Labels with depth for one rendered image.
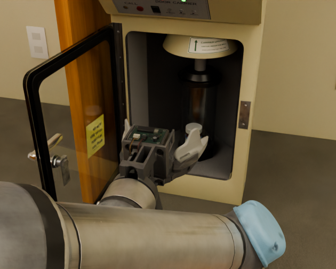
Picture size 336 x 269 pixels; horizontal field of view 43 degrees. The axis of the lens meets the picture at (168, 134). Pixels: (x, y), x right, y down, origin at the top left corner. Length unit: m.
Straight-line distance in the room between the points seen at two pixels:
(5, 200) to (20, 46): 1.41
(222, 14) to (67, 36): 0.31
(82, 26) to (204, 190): 0.49
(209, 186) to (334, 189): 0.35
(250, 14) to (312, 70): 0.58
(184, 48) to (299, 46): 0.50
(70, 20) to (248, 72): 0.38
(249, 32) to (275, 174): 0.49
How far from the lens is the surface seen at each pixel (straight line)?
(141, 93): 1.10
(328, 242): 1.07
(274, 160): 1.30
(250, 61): 0.92
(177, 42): 0.97
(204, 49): 0.95
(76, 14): 0.92
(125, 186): 0.60
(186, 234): 0.39
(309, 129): 1.47
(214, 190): 1.10
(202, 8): 0.83
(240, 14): 0.84
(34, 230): 0.25
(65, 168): 0.82
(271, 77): 1.39
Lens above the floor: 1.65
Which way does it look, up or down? 31 degrees down
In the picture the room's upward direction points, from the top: straight up
